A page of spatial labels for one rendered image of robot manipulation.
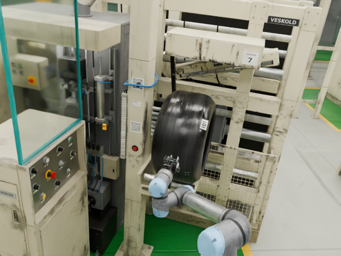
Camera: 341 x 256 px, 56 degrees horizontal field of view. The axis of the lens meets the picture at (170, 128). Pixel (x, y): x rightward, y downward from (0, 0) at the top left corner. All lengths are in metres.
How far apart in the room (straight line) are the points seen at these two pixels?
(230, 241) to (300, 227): 2.32
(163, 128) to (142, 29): 0.56
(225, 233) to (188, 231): 1.89
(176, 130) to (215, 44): 0.60
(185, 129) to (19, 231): 1.04
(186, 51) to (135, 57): 0.36
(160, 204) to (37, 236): 0.74
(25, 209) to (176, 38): 1.30
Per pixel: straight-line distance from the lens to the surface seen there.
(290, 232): 3.41
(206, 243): 1.23
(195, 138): 1.80
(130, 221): 2.54
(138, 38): 1.89
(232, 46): 2.04
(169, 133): 1.82
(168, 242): 3.00
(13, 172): 1.72
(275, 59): 2.19
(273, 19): 2.32
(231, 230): 1.25
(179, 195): 1.56
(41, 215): 1.94
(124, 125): 2.12
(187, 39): 2.08
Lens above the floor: 2.16
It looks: 27 degrees down
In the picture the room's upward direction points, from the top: 6 degrees clockwise
